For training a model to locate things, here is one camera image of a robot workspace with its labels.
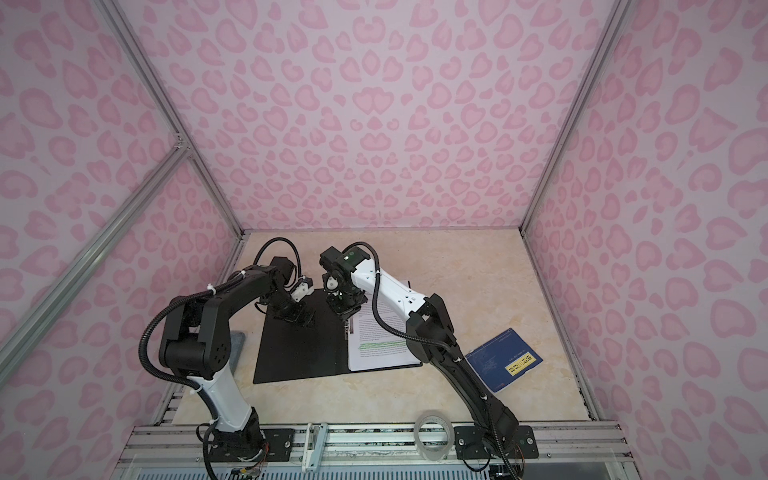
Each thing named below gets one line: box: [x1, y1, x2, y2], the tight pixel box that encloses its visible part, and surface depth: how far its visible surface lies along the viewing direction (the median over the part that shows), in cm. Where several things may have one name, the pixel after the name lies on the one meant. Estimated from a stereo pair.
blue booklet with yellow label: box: [465, 328, 544, 394], surface depth 88 cm
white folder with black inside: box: [253, 289, 423, 385], surface depth 88 cm
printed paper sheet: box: [347, 292, 422, 371], surface depth 90 cm
